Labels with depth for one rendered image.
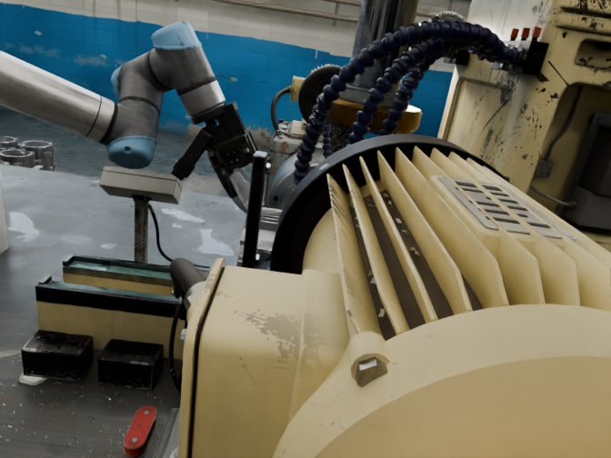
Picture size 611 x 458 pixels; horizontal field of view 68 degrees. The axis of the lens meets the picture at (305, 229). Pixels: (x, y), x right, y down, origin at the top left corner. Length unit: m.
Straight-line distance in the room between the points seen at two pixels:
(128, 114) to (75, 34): 6.23
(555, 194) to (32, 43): 6.97
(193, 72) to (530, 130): 0.55
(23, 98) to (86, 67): 6.23
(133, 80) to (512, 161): 0.65
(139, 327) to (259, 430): 0.77
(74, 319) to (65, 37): 6.30
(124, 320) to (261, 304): 0.77
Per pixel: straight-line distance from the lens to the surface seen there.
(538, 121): 0.71
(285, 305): 0.19
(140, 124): 0.85
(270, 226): 0.84
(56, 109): 0.82
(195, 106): 0.86
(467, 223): 0.18
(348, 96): 0.77
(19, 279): 1.28
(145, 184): 1.12
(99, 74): 6.98
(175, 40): 0.86
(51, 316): 1.01
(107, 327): 0.97
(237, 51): 6.41
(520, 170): 0.72
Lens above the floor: 1.41
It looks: 22 degrees down
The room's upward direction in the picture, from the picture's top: 9 degrees clockwise
